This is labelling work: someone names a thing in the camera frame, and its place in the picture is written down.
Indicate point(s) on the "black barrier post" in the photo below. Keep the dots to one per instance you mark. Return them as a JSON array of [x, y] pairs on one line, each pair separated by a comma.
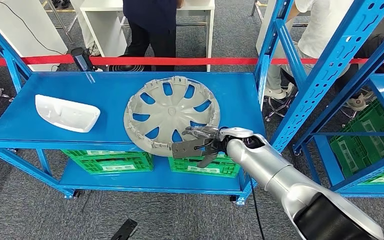
[[82, 59]]

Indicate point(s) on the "white table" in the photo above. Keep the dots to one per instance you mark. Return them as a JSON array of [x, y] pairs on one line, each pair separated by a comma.
[[106, 33]]

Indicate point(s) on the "white plastic mirror cover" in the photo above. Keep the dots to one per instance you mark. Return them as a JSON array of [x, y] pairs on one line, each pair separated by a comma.
[[67, 114]]

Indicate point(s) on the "white desk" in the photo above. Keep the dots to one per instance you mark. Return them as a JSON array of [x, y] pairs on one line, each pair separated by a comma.
[[23, 33], [265, 30]]

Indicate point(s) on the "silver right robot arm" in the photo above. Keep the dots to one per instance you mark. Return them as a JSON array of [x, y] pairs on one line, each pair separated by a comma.
[[271, 169]]

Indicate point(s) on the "black robot body part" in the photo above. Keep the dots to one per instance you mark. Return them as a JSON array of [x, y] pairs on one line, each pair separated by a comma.
[[124, 229]]

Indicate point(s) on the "black round ribbed disc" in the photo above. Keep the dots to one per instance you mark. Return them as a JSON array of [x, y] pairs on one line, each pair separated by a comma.
[[125, 68]]

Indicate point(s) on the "grey plastic wheel hubcap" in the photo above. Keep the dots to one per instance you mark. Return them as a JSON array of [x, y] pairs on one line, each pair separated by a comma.
[[170, 111]]

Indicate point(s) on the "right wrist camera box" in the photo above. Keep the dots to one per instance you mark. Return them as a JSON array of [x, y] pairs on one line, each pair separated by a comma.
[[188, 149]]

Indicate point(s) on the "red barrier tape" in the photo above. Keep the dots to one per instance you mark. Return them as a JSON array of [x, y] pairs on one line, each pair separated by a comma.
[[178, 61]]

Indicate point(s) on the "person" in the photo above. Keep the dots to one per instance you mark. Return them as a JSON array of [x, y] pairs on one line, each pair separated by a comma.
[[321, 30], [152, 26], [377, 56]]

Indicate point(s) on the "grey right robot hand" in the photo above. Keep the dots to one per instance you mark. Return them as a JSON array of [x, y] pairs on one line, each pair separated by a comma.
[[205, 132]]

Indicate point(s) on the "grey metal frame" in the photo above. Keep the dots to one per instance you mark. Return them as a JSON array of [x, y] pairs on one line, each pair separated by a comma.
[[59, 21]]

